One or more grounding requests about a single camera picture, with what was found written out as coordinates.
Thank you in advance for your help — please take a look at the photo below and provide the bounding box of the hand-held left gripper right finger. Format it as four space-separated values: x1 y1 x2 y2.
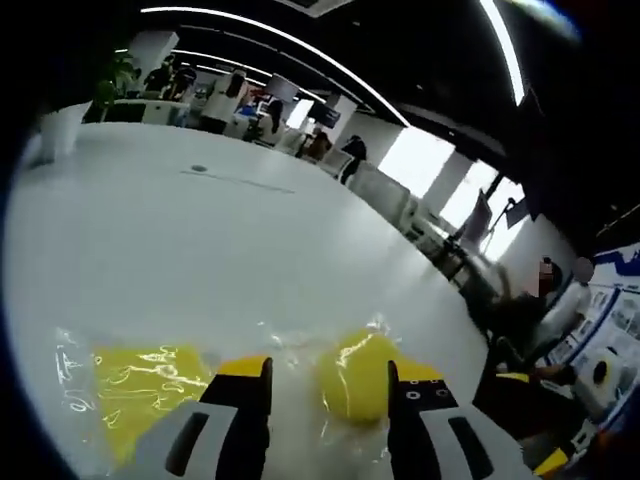
387 359 539 480

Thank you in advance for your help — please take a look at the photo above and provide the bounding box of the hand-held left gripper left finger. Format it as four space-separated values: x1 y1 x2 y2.
132 355 274 480

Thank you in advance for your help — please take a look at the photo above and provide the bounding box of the rectangular yellow silicone block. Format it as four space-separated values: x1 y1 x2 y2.
91 342 215 470

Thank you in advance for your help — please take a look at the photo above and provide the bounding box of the round yellow silicone block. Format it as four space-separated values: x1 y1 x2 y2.
318 331 402 427

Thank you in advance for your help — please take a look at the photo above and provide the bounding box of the open laptop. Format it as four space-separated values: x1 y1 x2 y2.
463 191 495 247

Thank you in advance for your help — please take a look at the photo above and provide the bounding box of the dark panel on stand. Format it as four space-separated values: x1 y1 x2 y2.
503 196 530 230

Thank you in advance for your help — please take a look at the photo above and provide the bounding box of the white office chair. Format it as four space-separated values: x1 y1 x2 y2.
348 161 412 227

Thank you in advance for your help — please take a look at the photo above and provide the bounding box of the hanging display screen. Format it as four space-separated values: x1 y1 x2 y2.
267 74 299 103
312 103 343 130

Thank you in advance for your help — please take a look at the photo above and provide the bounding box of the potted green plant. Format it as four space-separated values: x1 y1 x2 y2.
36 49 144 167

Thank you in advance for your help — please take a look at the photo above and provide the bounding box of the bright ceiling light strip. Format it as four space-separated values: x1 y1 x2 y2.
478 0 527 107

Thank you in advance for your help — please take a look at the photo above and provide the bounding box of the long curved ceiling light strip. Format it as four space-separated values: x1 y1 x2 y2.
139 6 407 127

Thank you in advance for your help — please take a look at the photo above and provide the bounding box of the ceiling air conditioner vent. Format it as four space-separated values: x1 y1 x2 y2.
287 0 351 10

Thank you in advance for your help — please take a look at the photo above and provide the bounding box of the blue white wall poster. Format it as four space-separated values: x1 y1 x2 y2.
548 243 640 384

